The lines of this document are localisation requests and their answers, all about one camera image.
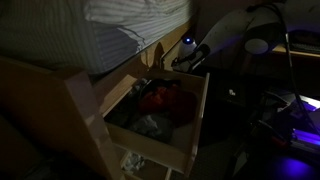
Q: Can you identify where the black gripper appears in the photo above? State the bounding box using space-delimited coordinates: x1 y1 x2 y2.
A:
170 44 212 73

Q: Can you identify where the wooden drawer with red garment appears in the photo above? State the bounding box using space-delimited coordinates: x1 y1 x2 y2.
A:
99 69 211 178

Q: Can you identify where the low wooden drawer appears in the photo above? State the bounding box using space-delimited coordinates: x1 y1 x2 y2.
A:
119 151 173 180

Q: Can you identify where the red garment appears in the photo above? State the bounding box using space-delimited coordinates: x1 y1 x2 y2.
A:
138 85 198 128

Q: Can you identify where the grey garment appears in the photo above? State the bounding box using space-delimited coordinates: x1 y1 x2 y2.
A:
129 113 174 144

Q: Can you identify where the white patterned cloth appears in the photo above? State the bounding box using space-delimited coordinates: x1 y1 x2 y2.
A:
124 153 146 174

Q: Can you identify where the wooden desk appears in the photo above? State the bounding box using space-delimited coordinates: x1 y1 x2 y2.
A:
271 44 320 61

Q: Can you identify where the white striped mattress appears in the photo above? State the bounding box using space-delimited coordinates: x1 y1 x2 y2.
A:
0 0 194 74

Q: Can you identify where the black keyboard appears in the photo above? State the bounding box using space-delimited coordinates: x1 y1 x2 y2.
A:
289 41 320 54

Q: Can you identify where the purple lit device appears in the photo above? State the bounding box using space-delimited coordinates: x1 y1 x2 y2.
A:
289 128 320 154

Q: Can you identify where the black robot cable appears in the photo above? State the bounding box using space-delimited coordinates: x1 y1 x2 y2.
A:
246 2 320 134

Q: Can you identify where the orange handled clamp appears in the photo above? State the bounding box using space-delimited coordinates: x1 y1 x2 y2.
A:
269 133 288 148

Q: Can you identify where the wooden bed frame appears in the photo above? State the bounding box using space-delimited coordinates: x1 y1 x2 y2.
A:
0 19 201 180

